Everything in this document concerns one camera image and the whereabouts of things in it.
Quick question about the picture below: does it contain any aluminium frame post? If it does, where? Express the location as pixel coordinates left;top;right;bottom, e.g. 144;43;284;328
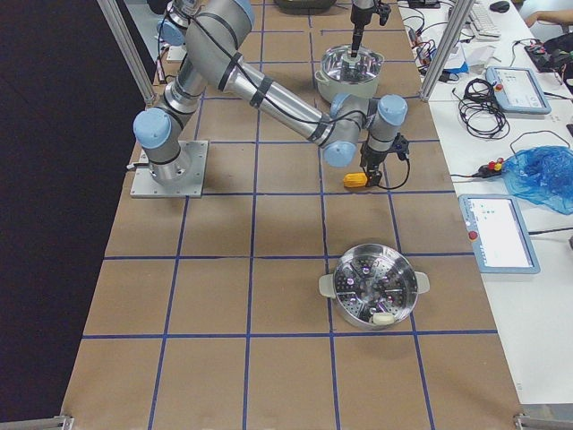
419;0;474;102

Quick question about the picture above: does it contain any blue plastic bag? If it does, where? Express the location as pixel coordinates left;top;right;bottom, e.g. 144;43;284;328
502;146;572;215

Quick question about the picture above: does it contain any near teach pendant tablet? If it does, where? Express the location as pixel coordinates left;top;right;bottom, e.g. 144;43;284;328
458;194;541;275

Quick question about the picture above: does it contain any black emergency stop box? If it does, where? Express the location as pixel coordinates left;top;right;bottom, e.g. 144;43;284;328
476;158;504;178

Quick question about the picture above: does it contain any far teach pendant tablet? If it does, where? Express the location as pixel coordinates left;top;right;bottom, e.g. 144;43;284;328
485;66;552;115

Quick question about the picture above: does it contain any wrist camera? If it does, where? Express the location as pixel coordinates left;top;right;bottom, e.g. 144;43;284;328
377;2;391;26
392;133;409;162

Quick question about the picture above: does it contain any steel steamer basket pot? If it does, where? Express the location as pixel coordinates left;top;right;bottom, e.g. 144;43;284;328
319;244;430;331

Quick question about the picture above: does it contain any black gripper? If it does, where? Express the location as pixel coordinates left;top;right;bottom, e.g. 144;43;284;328
360;143;388;187
350;7;372;56

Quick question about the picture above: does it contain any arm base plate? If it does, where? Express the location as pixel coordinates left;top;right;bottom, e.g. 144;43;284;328
167;45;187;63
129;141;210;198

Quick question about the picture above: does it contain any coiled black cable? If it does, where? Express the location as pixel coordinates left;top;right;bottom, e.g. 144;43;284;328
452;78;510;138

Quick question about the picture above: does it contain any teach pendant tablet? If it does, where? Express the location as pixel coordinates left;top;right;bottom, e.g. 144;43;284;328
485;66;552;115
458;194;541;275

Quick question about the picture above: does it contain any yellow corn cob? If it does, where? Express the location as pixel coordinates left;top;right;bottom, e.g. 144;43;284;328
343;173;368;188

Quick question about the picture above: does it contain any pale green cooking pot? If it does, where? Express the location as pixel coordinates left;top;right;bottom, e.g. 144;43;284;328
314;45;385;103

